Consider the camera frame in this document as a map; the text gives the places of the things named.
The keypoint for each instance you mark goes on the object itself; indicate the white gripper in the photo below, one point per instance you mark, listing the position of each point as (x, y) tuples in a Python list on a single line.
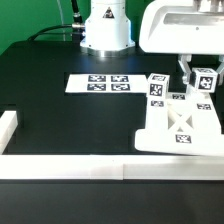
[(184, 27)]

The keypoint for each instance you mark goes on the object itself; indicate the white marker base plate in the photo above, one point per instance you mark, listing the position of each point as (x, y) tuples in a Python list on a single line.
[(106, 83)]

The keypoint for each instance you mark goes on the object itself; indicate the white nut cube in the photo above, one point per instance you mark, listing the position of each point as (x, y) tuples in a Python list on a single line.
[(158, 85), (204, 79)]

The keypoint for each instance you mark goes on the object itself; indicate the white chair back frame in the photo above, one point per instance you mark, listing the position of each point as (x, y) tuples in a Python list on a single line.
[(181, 124)]

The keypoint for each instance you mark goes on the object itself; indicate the white U-shaped fence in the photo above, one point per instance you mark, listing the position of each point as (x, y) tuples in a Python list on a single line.
[(90, 167)]

